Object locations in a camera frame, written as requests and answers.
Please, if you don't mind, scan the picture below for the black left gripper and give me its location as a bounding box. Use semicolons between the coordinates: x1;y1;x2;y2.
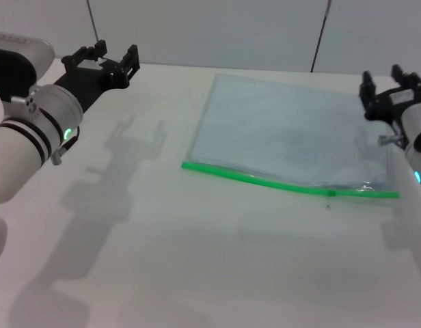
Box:
53;40;141;113

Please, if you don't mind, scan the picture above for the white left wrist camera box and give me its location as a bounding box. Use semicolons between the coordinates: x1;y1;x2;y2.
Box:
0;30;57;94

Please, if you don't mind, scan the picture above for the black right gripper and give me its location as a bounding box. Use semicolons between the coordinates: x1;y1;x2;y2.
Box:
359;63;421;138

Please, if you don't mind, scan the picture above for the clear document bag green zip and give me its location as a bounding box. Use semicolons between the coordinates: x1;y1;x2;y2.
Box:
180;72;401;206

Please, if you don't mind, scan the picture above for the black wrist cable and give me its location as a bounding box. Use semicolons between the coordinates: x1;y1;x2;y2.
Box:
59;125;82;155

